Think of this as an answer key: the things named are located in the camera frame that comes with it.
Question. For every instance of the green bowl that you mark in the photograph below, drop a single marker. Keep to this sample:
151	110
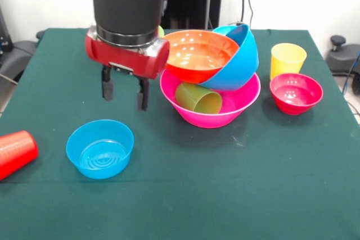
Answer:
161	31

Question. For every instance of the dark green tablecloth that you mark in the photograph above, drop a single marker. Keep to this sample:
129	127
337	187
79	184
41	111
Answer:
180	209

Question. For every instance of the large blue bowl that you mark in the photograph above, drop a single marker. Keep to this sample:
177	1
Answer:
239	65

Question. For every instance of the green cup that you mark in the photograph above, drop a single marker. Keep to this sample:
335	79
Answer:
197	99

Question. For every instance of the orange bowl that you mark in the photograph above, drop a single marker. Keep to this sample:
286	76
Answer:
197	54

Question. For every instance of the blue straight-sided bowl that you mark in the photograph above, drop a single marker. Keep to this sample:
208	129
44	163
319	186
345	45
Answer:
99	150

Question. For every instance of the small crimson bowl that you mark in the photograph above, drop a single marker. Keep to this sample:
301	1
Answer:
295	96

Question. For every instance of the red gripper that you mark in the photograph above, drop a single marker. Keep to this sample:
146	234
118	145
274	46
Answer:
126	58

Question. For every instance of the grey robot base foot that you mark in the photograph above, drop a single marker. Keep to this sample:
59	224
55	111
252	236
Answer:
341	54
11	63

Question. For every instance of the large magenta bowl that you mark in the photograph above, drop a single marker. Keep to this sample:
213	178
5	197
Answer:
239	105

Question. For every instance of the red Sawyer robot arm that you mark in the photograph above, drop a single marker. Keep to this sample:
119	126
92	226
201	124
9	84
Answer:
126	4

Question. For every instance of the small ribbed light blue bowl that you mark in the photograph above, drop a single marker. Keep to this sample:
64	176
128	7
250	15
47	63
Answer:
223	29

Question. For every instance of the black device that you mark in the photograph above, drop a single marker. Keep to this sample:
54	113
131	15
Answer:
4	35

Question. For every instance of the red cup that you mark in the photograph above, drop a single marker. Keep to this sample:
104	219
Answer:
15	153

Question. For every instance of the yellow cup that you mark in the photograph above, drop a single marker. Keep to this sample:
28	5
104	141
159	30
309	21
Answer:
287	60

